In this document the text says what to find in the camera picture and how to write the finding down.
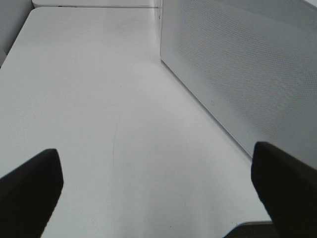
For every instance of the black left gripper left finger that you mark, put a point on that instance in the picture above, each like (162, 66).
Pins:
(29, 195)

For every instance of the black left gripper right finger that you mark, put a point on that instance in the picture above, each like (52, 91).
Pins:
(288, 190)

